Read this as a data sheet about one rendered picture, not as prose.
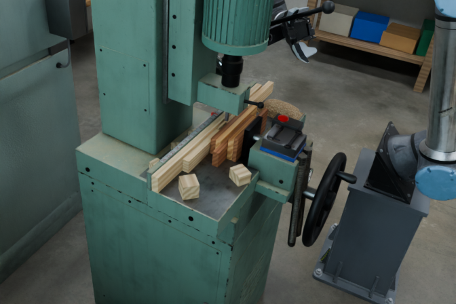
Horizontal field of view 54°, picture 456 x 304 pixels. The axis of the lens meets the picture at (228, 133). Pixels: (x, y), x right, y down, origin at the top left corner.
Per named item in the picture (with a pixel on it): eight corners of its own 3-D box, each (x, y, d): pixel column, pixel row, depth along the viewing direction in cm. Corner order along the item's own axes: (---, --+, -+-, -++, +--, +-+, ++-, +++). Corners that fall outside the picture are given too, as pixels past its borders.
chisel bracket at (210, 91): (237, 121, 126) (239, 95, 121) (195, 105, 131) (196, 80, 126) (248, 110, 132) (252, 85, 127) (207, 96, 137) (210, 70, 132)
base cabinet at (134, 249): (214, 378, 163) (233, 248, 123) (93, 304, 184) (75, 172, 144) (265, 290, 197) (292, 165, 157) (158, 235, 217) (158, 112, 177)
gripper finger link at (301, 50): (324, 57, 125) (311, 34, 130) (303, 63, 125) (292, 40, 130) (322, 64, 128) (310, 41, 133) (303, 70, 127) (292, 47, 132)
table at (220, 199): (250, 257, 105) (254, 239, 101) (146, 205, 116) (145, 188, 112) (330, 136, 150) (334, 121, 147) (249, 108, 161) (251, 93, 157)
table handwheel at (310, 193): (339, 201, 147) (307, 269, 127) (283, 179, 154) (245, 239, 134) (359, 136, 128) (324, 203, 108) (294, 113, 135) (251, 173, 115)
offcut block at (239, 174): (240, 172, 121) (241, 163, 119) (250, 182, 118) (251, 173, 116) (229, 176, 119) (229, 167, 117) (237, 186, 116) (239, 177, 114)
